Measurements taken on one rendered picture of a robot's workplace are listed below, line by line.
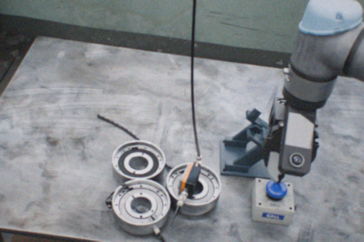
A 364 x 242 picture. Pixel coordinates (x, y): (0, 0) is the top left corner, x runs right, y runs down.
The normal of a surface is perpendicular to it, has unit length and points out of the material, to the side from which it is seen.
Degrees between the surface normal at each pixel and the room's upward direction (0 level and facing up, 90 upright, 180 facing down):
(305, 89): 90
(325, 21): 87
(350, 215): 0
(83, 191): 0
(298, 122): 30
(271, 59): 90
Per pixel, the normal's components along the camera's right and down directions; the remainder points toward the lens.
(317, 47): -0.57, 0.52
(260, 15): -0.11, 0.66
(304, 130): 0.04, -0.29
